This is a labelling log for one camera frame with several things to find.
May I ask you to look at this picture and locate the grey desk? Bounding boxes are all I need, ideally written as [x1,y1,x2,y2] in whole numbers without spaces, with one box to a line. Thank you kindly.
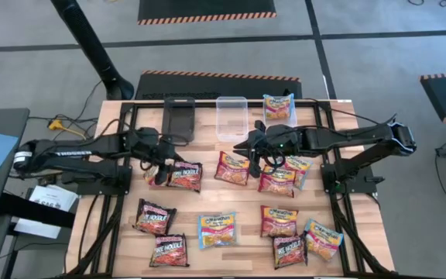
[0,108,31,222]

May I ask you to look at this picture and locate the black plastic bin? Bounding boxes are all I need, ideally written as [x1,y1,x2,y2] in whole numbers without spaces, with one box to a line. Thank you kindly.
[162,96,197,143]

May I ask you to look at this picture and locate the red Maruchan roast beef packet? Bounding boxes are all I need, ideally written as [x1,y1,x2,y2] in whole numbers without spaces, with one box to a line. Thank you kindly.
[214,150,252,187]
[257,165,297,198]
[259,205,299,239]
[142,164,170,188]

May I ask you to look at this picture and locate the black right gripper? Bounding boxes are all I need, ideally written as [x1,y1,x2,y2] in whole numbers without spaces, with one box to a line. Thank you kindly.
[233,120,306,178]

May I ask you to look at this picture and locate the yellow power plug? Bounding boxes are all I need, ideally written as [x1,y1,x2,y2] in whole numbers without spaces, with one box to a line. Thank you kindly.
[47,119,87,140]

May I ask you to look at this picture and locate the black aluminium table frame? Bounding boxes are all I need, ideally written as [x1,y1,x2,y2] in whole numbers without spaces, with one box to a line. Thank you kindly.
[66,99,396,279]

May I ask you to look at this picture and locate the white paper sheet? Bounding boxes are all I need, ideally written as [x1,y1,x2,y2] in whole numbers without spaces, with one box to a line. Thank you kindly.
[13,184,80,240]

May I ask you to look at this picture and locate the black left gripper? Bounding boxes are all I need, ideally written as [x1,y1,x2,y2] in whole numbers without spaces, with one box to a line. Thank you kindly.
[141,134,186,187]

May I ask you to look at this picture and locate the black desk crossbar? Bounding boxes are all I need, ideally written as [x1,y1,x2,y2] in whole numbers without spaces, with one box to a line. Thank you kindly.
[0,192,77,229]

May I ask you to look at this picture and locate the black Maruchan fire noodle packet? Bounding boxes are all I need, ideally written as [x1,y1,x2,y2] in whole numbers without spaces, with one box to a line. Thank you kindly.
[167,161,204,194]
[132,198,178,236]
[272,233,309,270]
[149,232,190,269]

